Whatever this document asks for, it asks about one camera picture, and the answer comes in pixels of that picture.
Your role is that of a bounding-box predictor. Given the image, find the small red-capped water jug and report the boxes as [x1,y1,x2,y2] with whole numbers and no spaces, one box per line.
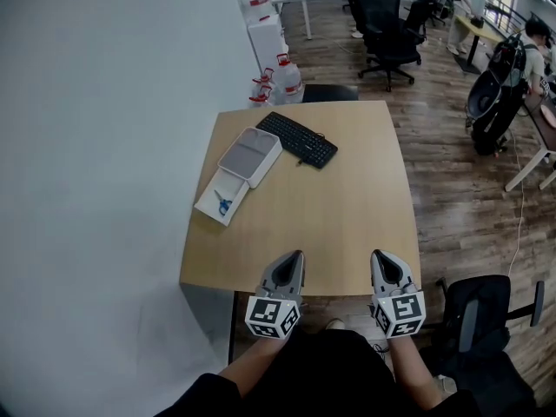
[253,68,276,95]
[248,84,275,109]

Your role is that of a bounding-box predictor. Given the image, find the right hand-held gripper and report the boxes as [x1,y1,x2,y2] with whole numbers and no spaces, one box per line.
[369,249,427,340]

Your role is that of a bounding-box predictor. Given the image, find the black armrest office chair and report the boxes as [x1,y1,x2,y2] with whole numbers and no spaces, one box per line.
[428,275,546,417]

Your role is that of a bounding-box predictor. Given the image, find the person's black clothing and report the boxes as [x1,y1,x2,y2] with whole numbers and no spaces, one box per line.
[154,327,480,417]

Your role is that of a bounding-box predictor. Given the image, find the light wooden table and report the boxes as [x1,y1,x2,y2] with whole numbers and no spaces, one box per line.
[179,100,422,364]

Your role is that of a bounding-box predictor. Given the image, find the person's left forearm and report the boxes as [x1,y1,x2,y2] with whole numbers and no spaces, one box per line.
[216,334,288,397]

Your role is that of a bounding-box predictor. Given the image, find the white desk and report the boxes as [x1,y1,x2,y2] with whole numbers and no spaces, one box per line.
[270,0,314,41]

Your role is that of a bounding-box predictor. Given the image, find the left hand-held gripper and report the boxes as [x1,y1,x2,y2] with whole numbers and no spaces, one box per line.
[243,249,308,341]

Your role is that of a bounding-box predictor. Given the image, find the blue-handled scissors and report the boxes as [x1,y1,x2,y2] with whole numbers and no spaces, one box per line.
[213,189,234,216]

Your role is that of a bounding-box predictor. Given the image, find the large red-capped water jug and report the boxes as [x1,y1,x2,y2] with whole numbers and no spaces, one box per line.
[273,53,304,103]

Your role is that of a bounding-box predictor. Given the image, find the dark brown desk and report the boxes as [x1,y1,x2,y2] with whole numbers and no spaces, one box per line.
[505,97,556,193]

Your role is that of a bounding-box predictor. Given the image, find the person's right forearm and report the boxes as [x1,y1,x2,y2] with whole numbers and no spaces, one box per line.
[385,334,438,413]

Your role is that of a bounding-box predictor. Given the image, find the black computer keyboard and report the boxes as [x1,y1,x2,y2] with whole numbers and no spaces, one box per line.
[255,110,339,171]

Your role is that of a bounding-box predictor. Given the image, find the white drawer box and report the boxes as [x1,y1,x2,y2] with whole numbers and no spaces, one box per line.
[193,127,283,228]

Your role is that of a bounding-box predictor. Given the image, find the black metal railing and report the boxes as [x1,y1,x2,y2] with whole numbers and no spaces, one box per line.
[486,0,556,45]

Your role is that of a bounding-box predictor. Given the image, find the white carton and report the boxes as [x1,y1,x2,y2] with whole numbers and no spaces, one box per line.
[247,14,286,80]

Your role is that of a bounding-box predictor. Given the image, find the yellow desk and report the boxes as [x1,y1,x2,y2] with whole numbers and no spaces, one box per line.
[453,13,506,76]

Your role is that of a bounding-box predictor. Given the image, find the white floor cable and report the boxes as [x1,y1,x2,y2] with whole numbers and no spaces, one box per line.
[505,130,527,278]

